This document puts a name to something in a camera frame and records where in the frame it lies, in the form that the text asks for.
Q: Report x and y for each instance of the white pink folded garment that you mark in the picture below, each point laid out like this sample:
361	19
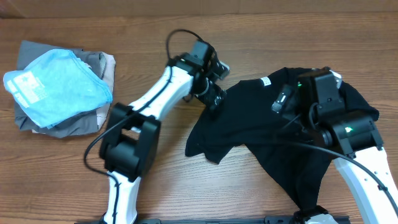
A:
108	78

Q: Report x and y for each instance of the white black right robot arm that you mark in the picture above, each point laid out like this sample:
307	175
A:
350	137

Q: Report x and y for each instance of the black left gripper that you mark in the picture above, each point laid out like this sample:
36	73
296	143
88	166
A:
212	98

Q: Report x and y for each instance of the light blue folded shirt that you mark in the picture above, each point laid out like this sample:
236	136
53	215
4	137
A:
56	86

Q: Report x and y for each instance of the black t-shirt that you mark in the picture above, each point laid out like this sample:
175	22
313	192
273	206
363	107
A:
246	119

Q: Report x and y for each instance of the grey folded garment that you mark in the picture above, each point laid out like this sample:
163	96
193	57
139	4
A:
80	124

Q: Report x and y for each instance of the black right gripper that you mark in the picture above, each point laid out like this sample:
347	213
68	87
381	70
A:
289	109

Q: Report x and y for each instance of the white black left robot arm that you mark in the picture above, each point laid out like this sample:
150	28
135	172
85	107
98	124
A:
132	134

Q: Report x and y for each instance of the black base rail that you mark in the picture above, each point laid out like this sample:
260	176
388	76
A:
266	220

